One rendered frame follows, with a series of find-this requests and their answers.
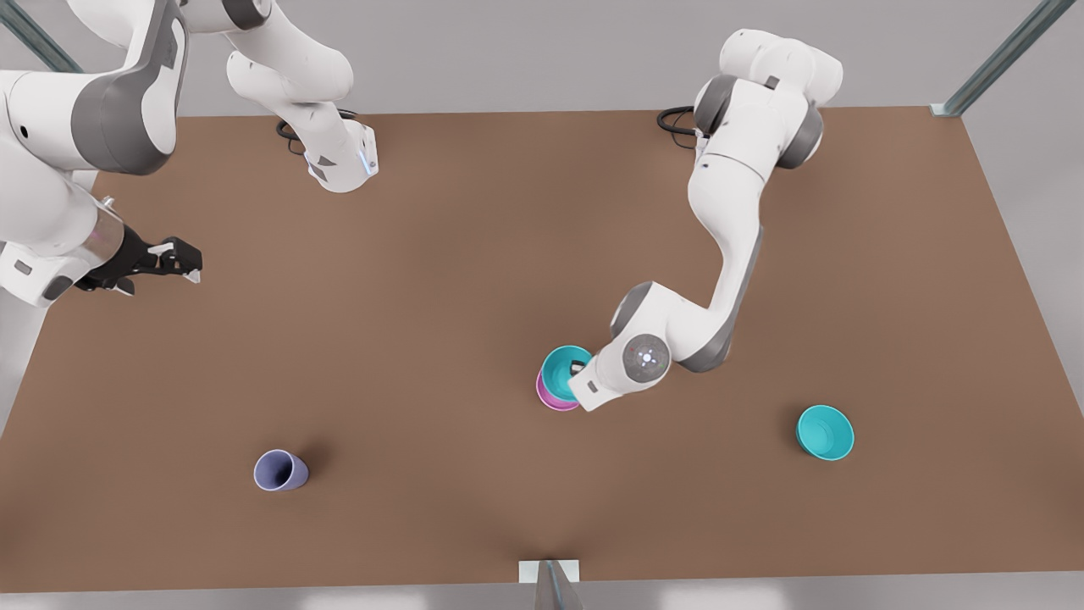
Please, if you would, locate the teal blue bowl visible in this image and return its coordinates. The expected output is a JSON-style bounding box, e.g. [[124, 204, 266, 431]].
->
[[795, 404, 855, 462], [540, 345, 595, 400]]

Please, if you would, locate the pink bowl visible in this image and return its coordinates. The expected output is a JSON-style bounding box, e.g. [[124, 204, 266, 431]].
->
[[535, 373, 583, 413]]

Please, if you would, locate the lavender purple cup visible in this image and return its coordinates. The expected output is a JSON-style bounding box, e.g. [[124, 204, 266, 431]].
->
[[253, 449, 310, 493]]

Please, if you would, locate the black cable loop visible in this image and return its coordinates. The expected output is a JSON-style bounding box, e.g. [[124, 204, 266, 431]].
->
[[275, 108, 360, 158], [656, 105, 705, 154]]

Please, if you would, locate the silver frame post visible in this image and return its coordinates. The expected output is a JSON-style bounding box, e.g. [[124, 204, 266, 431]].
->
[[518, 558, 585, 610], [929, 0, 1078, 119], [0, 0, 83, 75]]

